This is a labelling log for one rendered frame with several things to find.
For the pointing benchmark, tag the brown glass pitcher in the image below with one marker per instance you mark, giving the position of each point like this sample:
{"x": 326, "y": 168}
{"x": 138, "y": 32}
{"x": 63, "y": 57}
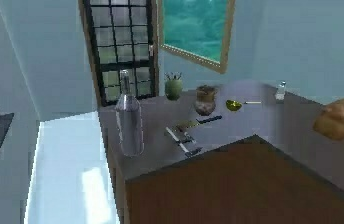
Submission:
{"x": 205, "y": 100}

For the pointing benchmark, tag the clear glass saltshaker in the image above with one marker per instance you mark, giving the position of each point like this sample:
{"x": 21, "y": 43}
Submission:
{"x": 280, "y": 91}

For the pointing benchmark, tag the olive flat spatula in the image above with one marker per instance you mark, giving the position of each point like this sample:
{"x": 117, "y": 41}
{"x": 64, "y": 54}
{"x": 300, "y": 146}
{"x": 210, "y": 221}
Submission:
{"x": 188, "y": 125}

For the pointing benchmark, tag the green cup with utensils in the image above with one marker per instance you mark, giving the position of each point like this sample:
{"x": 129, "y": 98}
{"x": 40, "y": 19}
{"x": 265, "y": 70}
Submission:
{"x": 173, "y": 88}

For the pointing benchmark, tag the grey kitchen counter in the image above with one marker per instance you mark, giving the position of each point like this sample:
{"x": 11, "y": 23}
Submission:
{"x": 186, "y": 133}

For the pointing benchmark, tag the grey spatula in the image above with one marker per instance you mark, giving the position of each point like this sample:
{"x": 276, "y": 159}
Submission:
{"x": 190, "y": 143}

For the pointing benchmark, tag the dark blue knife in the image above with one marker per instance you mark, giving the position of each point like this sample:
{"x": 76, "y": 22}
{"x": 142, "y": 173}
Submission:
{"x": 209, "y": 119}

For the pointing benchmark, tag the clear glass bottle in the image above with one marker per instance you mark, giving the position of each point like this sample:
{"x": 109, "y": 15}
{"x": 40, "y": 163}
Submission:
{"x": 129, "y": 116}

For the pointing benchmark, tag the yellow green ladle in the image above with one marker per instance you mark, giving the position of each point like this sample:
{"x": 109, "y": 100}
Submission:
{"x": 233, "y": 105}

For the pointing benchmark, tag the black grid glass door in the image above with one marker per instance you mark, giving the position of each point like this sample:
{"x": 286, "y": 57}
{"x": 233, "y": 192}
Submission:
{"x": 123, "y": 50}

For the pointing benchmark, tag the brown wooden table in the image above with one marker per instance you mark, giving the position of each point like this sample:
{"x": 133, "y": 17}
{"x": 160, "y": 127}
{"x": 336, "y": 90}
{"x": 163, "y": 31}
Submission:
{"x": 246, "y": 183}

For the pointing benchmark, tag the brown bread loaf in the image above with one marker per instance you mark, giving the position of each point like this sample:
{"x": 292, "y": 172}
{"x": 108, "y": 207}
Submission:
{"x": 341, "y": 116}

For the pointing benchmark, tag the teal framed wall picture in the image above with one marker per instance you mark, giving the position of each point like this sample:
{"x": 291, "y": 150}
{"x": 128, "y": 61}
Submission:
{"x": 196, "y": 26}

